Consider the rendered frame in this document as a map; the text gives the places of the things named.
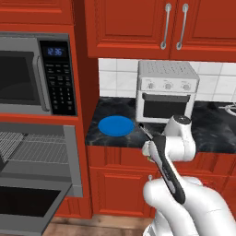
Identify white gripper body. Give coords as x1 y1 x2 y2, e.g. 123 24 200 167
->
141 141 155 159

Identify dark thin tongs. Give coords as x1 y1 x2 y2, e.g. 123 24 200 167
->
138 122 154 141

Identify blue round plate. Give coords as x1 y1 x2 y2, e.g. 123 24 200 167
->
98 115 136 137

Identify toaster oven glass door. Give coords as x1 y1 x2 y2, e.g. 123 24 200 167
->
140 91 194 122

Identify grey built-in oven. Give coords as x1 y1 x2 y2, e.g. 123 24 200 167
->
0 122 84 198

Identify white toaster oven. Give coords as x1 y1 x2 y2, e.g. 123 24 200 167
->
136 60 200 124

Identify metal oven rack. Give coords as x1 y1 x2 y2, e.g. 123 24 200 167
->
0 131 70 164

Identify grey oven door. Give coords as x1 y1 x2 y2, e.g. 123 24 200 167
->
0 180 74 236

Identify grey microwave oven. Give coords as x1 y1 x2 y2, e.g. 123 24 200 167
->
0 31 78 117

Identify red drawer front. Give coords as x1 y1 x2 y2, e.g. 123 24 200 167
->
88 146 159 170
194 151 236 179

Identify red base cupboard door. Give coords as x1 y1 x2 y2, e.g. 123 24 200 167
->
211 174 236 220
89 167 156 217

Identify red cupboard door above microwave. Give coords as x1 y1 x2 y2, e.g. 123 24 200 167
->
0 0 75 26

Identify toaster oven door handle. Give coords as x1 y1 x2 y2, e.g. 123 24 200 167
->
141 92 192 104

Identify grey microwave door handle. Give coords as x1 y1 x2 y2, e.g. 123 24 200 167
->
35 55 52 112

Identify red wall cupboard door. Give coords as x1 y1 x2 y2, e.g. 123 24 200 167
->
84 0 173 60
171 0 236 62

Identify silver cupboard bar handle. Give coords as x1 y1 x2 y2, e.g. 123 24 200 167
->
175 3 190 51
159 3 172 51

